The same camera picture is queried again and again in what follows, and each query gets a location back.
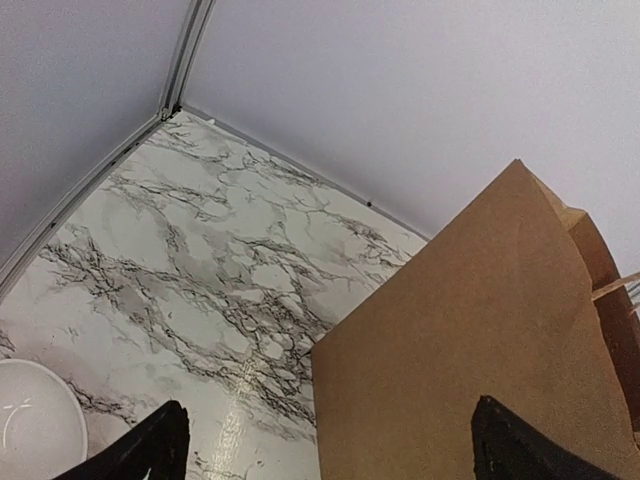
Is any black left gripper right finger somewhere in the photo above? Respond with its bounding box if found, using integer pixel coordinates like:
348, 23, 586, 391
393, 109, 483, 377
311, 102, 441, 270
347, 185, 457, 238
471, 394, 625, 479

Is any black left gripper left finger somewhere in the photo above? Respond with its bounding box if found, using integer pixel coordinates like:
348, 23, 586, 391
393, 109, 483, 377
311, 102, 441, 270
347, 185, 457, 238
56, 400, 190, 480

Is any brown paper bag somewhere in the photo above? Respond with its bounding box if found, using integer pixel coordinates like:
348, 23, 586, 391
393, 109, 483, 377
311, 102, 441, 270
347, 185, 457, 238
311, 161, 639, 479

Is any orange paper bowl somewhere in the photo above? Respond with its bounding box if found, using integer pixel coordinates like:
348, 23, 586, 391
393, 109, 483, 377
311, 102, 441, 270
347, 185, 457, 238
1, 359, 88, 479

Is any aluminium left corner post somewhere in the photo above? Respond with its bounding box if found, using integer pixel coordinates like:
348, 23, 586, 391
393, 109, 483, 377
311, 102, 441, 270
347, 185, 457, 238
159, 0, 216, 120

